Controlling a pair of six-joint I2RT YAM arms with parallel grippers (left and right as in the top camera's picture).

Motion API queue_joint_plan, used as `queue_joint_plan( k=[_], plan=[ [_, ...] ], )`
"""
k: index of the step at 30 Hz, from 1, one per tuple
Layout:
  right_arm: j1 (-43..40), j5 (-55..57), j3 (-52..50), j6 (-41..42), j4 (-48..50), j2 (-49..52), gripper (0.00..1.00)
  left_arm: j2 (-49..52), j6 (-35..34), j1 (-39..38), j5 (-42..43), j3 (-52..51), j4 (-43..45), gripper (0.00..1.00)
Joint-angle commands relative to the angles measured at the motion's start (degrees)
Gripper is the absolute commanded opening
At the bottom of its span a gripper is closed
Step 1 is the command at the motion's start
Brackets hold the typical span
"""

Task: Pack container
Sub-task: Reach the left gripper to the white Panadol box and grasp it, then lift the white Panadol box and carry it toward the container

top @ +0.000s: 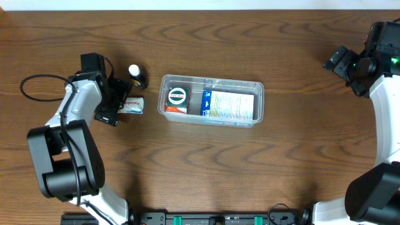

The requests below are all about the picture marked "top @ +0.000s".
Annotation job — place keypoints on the green round-label box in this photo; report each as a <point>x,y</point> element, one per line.
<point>178,97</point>

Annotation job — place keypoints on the white blue Panadol box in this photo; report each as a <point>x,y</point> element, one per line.
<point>133,105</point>

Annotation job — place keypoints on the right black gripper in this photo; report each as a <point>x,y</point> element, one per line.
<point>340,63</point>

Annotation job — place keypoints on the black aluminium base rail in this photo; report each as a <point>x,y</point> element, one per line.
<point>287,217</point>

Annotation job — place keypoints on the small dark dropper bottle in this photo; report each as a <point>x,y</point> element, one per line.
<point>138,77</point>

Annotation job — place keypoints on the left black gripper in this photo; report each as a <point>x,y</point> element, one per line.
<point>113,100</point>

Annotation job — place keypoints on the blue children patches box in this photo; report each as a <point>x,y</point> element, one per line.
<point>227,105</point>

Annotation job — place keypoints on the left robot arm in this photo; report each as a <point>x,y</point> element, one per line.
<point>66,160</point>

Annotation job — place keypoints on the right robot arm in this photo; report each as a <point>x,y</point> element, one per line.
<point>372,198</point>

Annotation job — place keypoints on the red Panadol box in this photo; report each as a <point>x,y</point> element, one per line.
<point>176,109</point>

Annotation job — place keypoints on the clear plastic container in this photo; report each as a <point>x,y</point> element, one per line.
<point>199,84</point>

